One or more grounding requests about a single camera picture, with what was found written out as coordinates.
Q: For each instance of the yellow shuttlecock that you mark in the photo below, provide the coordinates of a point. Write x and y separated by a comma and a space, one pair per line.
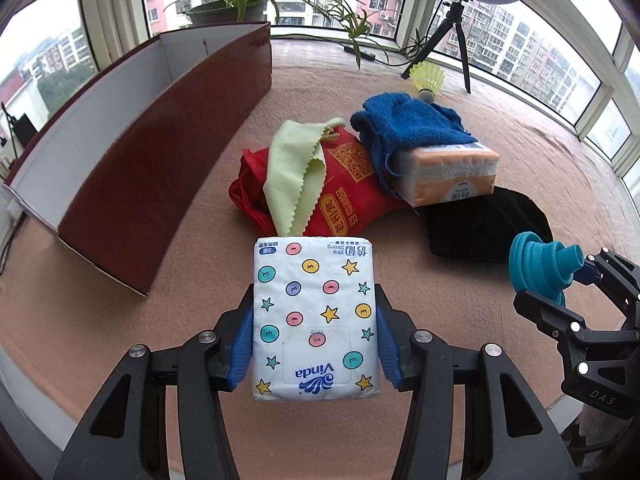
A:
428, 78

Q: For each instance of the blue towel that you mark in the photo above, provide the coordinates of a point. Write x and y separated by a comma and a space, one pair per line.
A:
394, 121

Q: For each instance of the black remote control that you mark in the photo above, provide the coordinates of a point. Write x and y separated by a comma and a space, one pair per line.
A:
368, 56

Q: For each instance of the orange tissue pack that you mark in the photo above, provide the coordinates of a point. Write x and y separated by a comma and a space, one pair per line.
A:
443, 173

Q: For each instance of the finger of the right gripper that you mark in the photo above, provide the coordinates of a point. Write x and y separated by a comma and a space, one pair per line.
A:
619, 278
550, 318

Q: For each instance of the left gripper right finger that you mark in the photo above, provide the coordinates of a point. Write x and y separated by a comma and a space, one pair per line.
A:
508, 434

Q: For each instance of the pink table mat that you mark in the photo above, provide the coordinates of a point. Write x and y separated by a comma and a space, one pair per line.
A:
67, 324

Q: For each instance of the brown cardboard box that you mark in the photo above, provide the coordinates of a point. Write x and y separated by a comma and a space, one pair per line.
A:
114, 171

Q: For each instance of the potted spider plant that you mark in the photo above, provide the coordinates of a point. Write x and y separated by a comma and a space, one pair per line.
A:
338, 22

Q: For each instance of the teal silicone funnel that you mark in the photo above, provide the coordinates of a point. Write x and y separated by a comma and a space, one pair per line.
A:
545, 268

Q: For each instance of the black fabric pouch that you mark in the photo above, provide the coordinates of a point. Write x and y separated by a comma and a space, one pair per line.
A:
481, 229

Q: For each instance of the light green cloth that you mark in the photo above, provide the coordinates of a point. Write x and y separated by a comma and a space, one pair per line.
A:
296, 172

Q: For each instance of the red fabric bag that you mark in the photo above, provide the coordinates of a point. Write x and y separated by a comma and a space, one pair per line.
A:
351, 197

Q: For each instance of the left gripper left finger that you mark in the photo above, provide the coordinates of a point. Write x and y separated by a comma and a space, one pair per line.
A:
122, 435

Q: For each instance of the white Vinda tissue pack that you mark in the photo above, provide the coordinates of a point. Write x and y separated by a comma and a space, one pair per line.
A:
314, 323

